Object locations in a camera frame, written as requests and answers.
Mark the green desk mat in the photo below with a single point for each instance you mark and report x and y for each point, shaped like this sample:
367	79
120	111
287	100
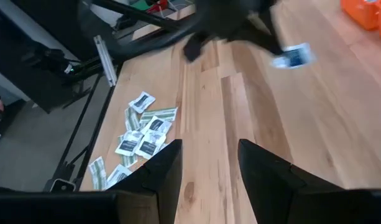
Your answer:
140	4

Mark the black depth camera box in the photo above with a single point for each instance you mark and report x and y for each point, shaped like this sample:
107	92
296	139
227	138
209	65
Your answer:
62	185

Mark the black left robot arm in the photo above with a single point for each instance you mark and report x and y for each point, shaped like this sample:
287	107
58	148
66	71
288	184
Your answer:
153	40

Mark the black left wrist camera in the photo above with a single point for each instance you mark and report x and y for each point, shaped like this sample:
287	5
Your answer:
194	48

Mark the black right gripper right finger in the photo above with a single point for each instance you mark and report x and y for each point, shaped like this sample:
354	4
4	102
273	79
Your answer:
280	189

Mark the white antiseptic towelette packet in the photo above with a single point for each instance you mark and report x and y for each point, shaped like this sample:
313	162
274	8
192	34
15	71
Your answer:
118	174
150	145
159	125
129	143
294	56
142	101

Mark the silver metal bracket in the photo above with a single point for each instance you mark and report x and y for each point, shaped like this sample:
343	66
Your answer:
104	60

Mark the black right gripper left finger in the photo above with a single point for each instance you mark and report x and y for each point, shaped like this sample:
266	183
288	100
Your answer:
153	186

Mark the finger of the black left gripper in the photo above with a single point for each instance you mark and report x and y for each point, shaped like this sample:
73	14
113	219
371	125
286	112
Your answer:
266	37

